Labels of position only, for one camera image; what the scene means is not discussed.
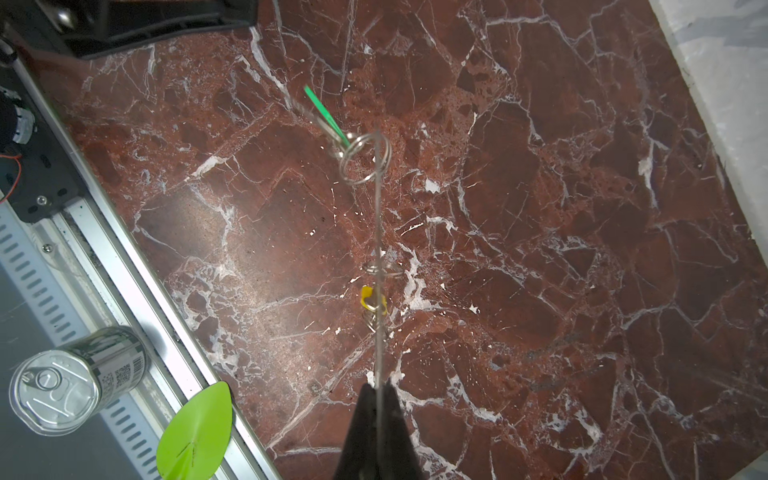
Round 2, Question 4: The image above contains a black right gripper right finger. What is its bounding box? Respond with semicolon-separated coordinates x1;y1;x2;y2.
376;382;424;479

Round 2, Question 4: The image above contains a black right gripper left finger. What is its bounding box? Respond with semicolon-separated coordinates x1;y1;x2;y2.
333;384;378;480

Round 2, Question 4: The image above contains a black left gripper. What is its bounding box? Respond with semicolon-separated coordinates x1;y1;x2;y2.
1;0;258;59

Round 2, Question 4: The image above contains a key with green tag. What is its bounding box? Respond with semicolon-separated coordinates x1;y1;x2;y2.
291;85;351;156

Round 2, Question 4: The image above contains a round silver tin lid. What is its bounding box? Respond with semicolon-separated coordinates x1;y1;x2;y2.
9;326;149;437

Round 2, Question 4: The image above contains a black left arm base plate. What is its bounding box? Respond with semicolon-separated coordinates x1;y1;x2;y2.
1;37;87;223

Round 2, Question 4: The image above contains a green toy shovel yellow handle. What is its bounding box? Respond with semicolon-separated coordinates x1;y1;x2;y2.
156;381;233;480

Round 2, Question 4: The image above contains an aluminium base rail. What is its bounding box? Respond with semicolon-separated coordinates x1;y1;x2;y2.
0;53;283;480

